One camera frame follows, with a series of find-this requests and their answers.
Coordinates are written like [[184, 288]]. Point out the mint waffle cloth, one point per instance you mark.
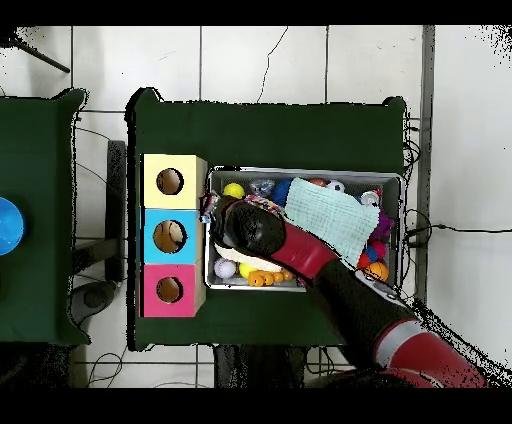
[[332, 220]]

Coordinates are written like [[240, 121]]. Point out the orange toy basketball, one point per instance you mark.
[[378, 271]]

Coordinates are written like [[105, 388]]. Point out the small soccer ball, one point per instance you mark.
[[336, 186]]

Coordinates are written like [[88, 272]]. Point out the yellow ball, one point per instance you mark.
[[234, 190]]

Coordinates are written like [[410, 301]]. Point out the dark green table cloth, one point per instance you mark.
[[264, 136], [36, 160]]

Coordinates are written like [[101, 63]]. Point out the blue round bowl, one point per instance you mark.
[[8, 226]]

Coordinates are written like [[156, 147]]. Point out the grey floor foot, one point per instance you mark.
[[94, 298]]

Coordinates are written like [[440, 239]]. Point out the wooden box three round holes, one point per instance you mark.
[[152, 196]]

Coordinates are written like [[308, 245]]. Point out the black upright panel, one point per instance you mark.
[[116, 208]]

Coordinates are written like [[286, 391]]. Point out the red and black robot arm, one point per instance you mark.
[[304, 252]]

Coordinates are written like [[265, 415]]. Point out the polka dot paper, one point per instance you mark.
[[264, 202]]

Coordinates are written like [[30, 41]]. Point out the purple spiky toy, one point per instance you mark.
[[384, 226]]

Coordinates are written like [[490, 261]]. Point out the white toy baseball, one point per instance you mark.
[[224, 268]]

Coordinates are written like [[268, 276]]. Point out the cream waffle cloth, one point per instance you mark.
[[256, 262]]

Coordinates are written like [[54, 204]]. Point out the dark tripod leg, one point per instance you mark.
[[40, 58]]

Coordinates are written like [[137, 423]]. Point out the red and silver can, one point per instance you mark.
[[370, 198]]

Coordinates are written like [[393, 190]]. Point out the orange rubber toy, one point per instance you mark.
[[264, 278]]

